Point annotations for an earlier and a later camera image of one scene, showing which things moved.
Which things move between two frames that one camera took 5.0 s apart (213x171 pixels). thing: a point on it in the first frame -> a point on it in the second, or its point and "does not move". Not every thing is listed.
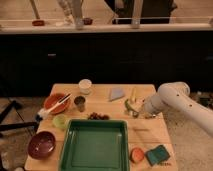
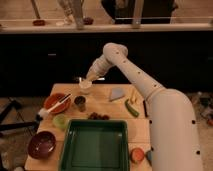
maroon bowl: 41,145 does not move
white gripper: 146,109 -> 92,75
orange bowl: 52,99 does not move
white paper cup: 85,86 does not move
